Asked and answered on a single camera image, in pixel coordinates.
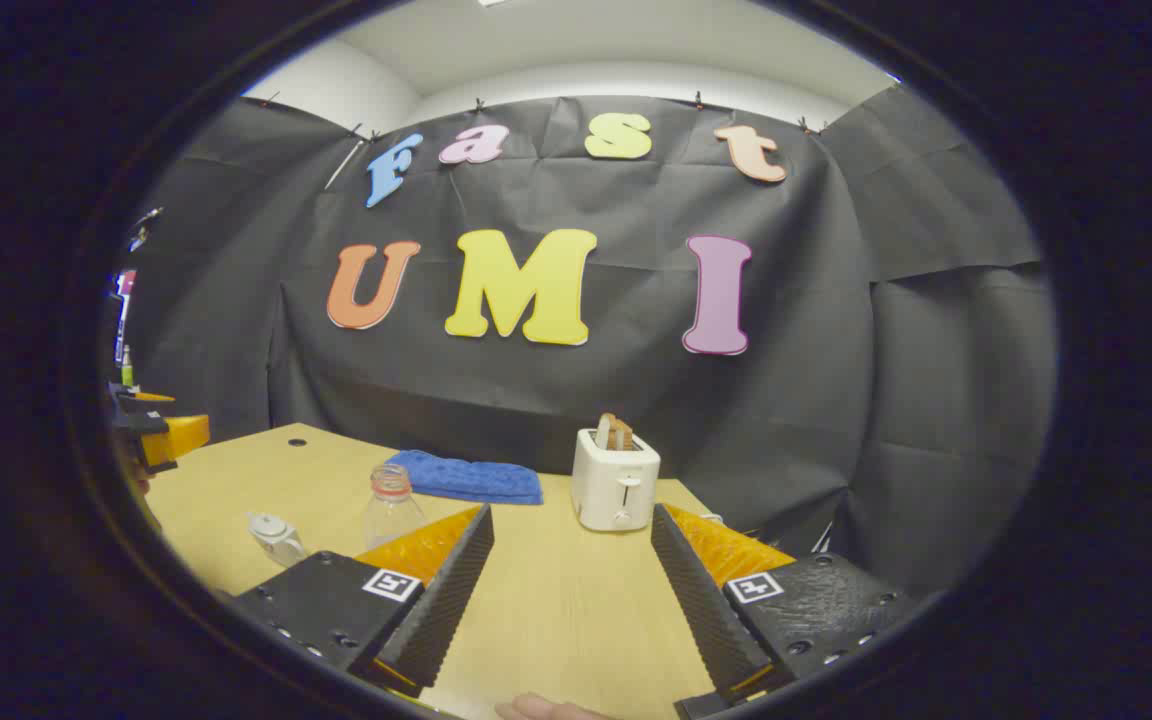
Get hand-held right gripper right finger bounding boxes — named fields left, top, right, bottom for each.
left=650, top=502, right=922, bottom=716

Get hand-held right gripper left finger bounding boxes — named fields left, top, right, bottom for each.
left=232, top=503, right=495, bottom=699

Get clear plastic water bottle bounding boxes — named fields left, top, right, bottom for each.
left=363, top=464, right=427, bottom=551

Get white ceramic teacup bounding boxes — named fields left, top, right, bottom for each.
left=248, top=512, right=309, bottom=568

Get blue folded towel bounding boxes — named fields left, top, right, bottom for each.
left=384, top=450, right=544, bottom=506

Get white toaster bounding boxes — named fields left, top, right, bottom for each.
left=571, top=428, right=661, bottom=533

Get wall poster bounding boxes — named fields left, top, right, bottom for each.
left=114, top=268, right=137, bottom=363

